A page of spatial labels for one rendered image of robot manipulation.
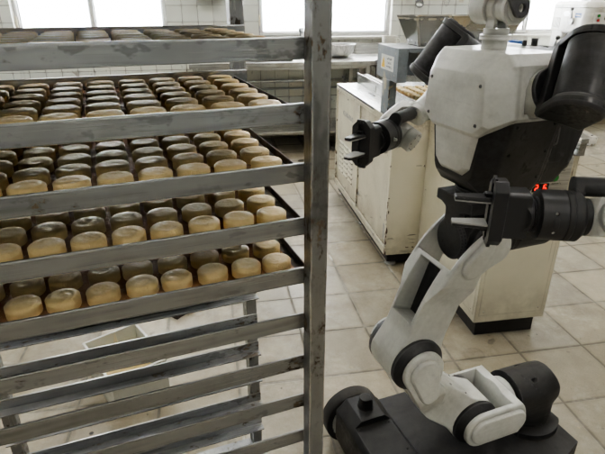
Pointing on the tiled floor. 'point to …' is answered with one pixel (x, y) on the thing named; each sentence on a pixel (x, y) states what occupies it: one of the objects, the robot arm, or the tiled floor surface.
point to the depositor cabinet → (381, 178)
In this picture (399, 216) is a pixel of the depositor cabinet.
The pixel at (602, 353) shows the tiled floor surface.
